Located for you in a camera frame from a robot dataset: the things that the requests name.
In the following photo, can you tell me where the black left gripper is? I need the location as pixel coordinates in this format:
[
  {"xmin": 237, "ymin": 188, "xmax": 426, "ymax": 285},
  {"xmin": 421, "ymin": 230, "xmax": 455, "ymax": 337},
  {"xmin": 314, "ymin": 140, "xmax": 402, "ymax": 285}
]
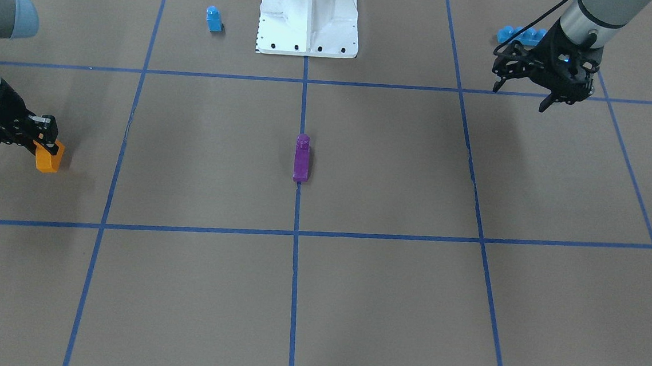
[{"xmin": 492, "ymin": 22, "xmax": 603, "ymax": 113}]

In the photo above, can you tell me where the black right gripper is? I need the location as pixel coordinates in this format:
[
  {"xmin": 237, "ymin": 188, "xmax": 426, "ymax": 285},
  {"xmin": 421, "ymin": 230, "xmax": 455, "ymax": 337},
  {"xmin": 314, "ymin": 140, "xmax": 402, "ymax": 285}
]
[{"xmin": 0, "ymin": 80, "xmax": 59, "ymax": 156}]

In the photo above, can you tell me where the orange trapezoid block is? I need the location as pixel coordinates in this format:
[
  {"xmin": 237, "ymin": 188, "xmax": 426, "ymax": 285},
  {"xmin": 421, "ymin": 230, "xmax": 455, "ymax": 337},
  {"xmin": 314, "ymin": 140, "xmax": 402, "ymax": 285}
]
[{"xmin": 35, "ymin": 139, "xmax": 65, "ymax": 174}]

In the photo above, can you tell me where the purple trapezoid block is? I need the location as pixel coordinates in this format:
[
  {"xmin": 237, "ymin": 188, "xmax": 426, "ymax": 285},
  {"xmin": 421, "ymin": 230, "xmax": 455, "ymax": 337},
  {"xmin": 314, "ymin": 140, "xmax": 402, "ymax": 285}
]
[{"xmin": 292, "ymin": 133, "xmax": 312, "ymax": 183}]

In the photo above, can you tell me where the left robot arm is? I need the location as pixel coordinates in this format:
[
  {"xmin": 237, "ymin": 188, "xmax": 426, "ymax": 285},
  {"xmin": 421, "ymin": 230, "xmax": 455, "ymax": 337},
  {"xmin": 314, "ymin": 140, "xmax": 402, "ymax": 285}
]
[{"xmin": 491, "ymin": 0, "xmax": 651, "ymax": 113}]

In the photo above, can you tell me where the long blue block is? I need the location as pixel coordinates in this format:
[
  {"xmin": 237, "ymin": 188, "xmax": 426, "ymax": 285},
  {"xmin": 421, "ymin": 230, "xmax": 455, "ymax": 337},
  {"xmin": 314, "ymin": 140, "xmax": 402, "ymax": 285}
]
[{"xmin": 496, "ymin": 25, "xmax": 547, "ymax": 46}]

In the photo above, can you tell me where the small blue block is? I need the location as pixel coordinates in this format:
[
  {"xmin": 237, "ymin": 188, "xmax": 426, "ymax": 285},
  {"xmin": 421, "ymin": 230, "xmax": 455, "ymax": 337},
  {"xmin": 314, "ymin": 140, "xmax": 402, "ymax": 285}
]
[{"xmin": 206, "ymin": 6, "xmax": 223, "ymax": 33}]

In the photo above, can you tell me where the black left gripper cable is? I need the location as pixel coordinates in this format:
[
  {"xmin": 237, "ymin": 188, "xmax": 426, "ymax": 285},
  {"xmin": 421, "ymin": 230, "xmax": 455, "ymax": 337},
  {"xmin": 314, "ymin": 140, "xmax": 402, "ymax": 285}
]
[{"xmin": 494, "ymin": 0, "xmax": 578, "ymax": 56}]

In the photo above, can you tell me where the white central pedestal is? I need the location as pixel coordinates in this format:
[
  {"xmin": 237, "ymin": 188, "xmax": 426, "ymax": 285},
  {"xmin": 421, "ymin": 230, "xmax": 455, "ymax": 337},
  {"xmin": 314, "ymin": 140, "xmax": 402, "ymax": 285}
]
[{"xmin": 255, "ymin": 0, "xmax": 359, "ymax": 59}]

